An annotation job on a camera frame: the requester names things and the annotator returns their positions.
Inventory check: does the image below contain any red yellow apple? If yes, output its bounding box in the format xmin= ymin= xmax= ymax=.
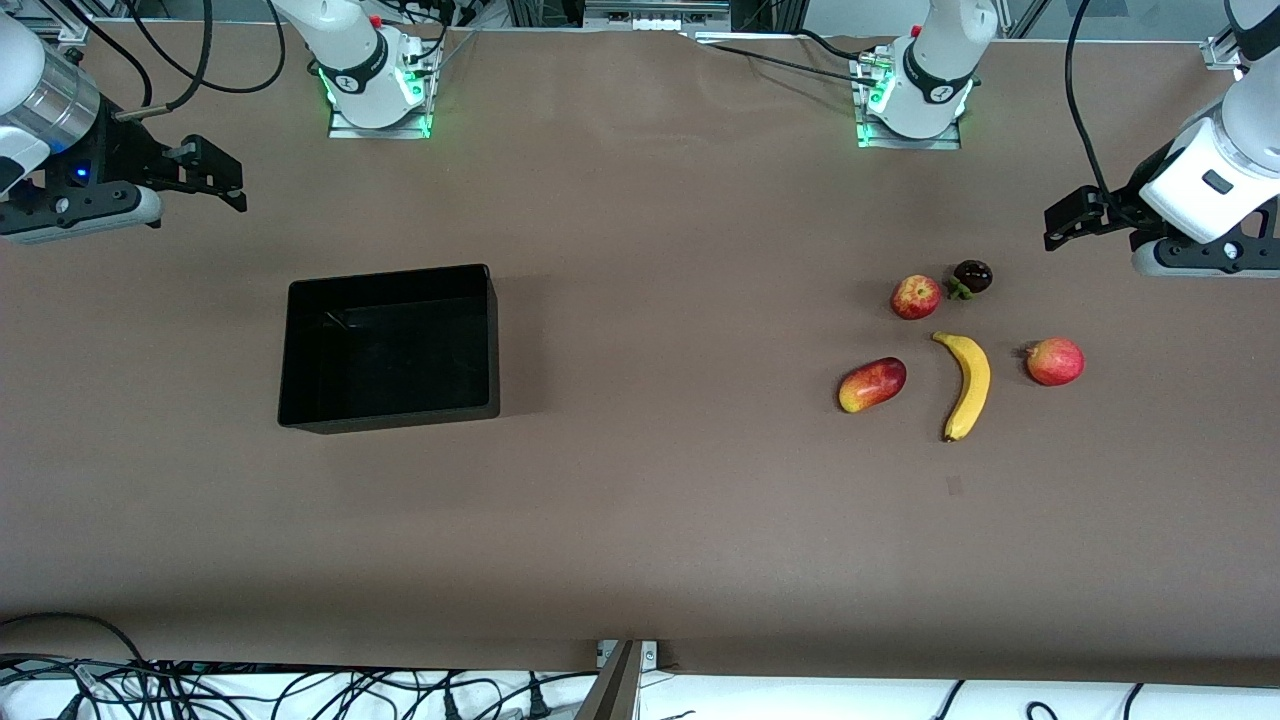
xmin=890 ymin=274 xmax=943 ymax=321

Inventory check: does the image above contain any yellow banana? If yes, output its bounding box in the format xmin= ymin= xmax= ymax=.
xmin=931 ymin=331 xmax=992 ymax=443

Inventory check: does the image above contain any black plastic box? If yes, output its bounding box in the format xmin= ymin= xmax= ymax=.
xmin=277 ymin=263 xmax=501 ymax=435

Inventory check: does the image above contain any dark purple mangosteen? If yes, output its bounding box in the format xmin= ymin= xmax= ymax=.
xmin=947 ymin=259 xmax=994 ymax=301

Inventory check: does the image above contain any pink red pomegranate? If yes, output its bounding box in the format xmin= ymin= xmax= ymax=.
xmin=1023 ymin=337 xmax=1086 ymax=387

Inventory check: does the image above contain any red orange mango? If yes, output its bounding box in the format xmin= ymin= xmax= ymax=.
xmin=837 ymin=357 xmax=908 ymax=414

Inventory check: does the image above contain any grey metal beam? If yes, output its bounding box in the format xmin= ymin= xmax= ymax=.
xmin=574 ymin=640 xmax=642 ymax=720

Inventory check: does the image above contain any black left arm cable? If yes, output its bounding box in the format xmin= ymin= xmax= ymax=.
xmin=1064 ymin=0 xmax=1123 ymax=209

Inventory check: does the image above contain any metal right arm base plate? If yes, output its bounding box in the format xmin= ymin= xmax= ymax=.
xmin=327 ymin=38 xmax=435 ymax=140

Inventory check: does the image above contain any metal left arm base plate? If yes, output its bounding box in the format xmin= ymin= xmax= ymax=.
xmin=853 ymin=45 xmax=964 ymax=152

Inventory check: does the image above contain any thin black cable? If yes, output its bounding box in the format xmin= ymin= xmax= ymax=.
xmin=795 ymin=27 xmax=883 ymax=65
xmin=698 ymin=42 xmax=867 ymax=83

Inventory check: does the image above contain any small metal table bracket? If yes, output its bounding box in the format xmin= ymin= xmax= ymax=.
xmin=596 ymin=640 xmax=660 ymax=670

